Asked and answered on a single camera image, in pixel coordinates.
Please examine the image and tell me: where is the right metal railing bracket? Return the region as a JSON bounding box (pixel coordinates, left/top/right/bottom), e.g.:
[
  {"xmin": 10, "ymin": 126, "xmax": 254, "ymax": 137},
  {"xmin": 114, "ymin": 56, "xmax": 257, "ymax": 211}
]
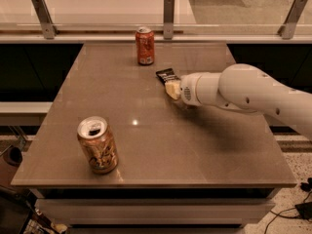
[{"xmin": 277, "ymin": 0, "xmax": 308, "ymax": 40}]

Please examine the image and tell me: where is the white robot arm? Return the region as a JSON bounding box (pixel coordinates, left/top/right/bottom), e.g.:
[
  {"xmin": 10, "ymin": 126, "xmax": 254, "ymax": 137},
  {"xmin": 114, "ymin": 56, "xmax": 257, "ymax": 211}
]
[{"xmin": 156, "ymin": 63, "xmax": 312, "ymax": 139}]

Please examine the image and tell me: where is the middle metal railing bracket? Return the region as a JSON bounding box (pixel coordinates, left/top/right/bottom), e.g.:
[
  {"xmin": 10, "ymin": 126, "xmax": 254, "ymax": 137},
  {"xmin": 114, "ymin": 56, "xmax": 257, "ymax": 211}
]
[{"xmin": 163, "ymin": 0, "xmax": 175, "ymax": 39}]

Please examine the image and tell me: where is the orange soda can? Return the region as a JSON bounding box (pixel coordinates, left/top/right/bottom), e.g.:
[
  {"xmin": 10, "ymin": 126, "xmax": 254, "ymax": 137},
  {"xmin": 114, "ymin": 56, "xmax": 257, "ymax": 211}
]
[{"xmin": 136, "ymin": 26, "xmax": 155, "ymax": 65}]

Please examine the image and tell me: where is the left metal railing bracket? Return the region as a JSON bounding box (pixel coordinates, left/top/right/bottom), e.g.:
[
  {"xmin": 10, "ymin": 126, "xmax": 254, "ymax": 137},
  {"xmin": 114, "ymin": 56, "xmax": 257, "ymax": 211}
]
[{"xmin": 31, "ymin": 0, "xmax": 58, "ymax": 39}]

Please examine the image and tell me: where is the black rxbar chocolate wrapper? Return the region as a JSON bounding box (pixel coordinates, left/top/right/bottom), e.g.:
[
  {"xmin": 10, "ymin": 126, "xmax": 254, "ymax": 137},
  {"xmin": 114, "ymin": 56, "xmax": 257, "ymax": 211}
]
[{"xmin": 156, "ymin": 68, "xmax": 179, "ymax": 85}]

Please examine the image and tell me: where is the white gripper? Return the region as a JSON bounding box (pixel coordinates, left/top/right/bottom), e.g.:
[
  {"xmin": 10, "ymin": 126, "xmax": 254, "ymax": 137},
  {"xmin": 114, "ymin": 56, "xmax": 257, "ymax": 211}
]
[{"xmin": 165, "ymin": 72, "xmax": 223, "ymax": 106}]

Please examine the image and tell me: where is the black power adapter with cable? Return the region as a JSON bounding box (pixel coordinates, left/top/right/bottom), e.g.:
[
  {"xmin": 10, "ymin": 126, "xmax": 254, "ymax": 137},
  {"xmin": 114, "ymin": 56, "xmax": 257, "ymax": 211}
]
[{"xmin": 264, "ymin": 177, "xmax": 312, "ymax": 233}]

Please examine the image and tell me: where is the metal railing bracket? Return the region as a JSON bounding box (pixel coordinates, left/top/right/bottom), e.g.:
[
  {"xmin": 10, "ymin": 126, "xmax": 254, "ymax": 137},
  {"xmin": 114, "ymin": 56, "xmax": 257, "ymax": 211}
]
[
  {"xmin": 277, "ymin": 0, "xmax": 308, "ymax": 40},
  {"xmin": 163, "ymin": 0, "xmax": 175, "ymax": 39},
  {"xmin": 31, "ymin": 0, "xmax": 58, "ymax": 39}
]

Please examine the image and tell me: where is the dark bin at left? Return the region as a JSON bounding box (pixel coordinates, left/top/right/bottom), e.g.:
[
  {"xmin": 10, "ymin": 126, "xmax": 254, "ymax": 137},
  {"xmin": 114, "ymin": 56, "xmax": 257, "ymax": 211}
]
[{"xmin": 0, "ymin": 145, "xmax": 22, "ymax": 188}]

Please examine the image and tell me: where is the gold brown open can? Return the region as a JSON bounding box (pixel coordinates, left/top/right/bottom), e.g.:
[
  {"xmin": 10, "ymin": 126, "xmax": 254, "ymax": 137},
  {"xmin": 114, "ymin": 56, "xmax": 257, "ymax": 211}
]
[{"xmin": 77, "ymin": 116, "xmax": 118, "ymax": 174}]

